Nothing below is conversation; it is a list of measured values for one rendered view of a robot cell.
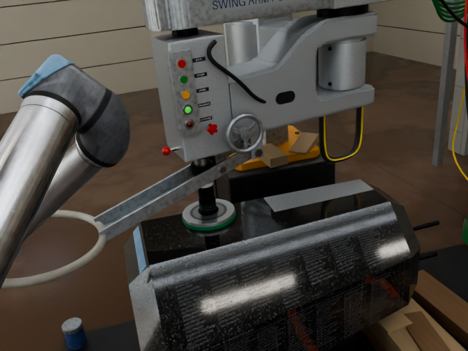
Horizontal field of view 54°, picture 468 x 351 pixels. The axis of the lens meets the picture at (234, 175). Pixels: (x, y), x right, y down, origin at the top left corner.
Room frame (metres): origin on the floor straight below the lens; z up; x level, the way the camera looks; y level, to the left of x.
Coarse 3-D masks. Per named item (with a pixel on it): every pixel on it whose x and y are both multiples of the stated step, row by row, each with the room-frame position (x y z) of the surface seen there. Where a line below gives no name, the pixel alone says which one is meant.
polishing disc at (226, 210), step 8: (216, 200) 1.71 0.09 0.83; (224, 200) 1.71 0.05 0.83; (192, 208) 1.66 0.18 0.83; (224, 208) 1.63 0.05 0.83; (232, 208) 1.63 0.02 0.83; (184, 216) 1.60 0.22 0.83; (192, 216) 1.60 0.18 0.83; (200, 216) 1.59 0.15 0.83; (208, 216) 1.58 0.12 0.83; (216, 216) 1.58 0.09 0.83; (224, 216) 1.57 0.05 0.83; (232, 216) 1.58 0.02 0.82; (192, 224) 1.54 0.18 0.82; (200, 224) 1.53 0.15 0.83; (208, 224) 1.52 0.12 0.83; (216, 224) 1.53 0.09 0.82
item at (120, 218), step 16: (240, 144) 1.74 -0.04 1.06; (224, 160) 1.60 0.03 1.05; (240, 160) 1.63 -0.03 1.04; (176, 176) 1.64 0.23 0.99; (192, 176) 1.66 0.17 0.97; (208, 176) 1.57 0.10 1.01; (144, 192) 1.58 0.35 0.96; (160, 192) 1.61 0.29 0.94; (176, 192) 1.52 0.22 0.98; (112, 208) 1.53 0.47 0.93; (128, 208) 1.55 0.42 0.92; (144, 208) 1.47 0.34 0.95; (160, 208) 1.49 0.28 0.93; (112, 224) 1.42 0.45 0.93; (128, 224) 1.44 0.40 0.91
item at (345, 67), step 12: (324, 48) 1.84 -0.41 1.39; (336, 48) 1.80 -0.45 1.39; (348, 48) 1.79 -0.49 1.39; (360, 48) 1.81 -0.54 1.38; (324, 60) 1.84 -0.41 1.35; (336, 60) 1.80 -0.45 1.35; (348, 60) 1.79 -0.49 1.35; (360, 60) 1.81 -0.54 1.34; (324, 72) 1.84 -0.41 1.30; (336, 72) 1.80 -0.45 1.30; (348, 72) 1.79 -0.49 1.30; (360, 72) 1.81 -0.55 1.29; (324, 84) 1.84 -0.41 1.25; (336, 84) 1.80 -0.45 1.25; (348, 84) 1.79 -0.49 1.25; (360, 84) 1.81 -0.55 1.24
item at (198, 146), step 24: (168, 48) 1.50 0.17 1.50; (192, 48) 1.52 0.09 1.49; (216, 48) 1.55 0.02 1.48; (168, 72) 1.53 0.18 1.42; (216, 72) 1.55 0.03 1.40; (168, 96) 1.57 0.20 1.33; (216, 96) 1.54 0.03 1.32; (168, 120) 1.61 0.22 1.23; (216, 120) 1.54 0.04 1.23; (168, 144) 1.66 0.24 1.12; (192, 144) 1.50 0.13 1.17; (216, 144) 1.54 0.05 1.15
